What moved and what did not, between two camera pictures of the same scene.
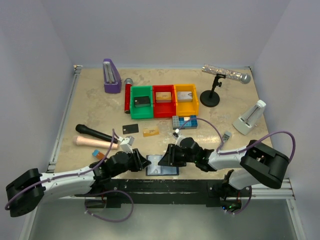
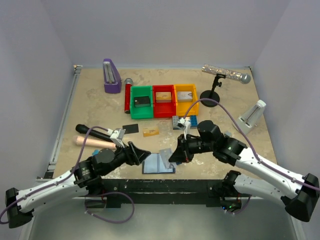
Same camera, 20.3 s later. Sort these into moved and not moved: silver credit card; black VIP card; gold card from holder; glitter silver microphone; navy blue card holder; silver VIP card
Moved: navy blue card holder; silver VIP card
Not moved: gold card from holder; black VIP card; silver credit card; glitter silver microphone
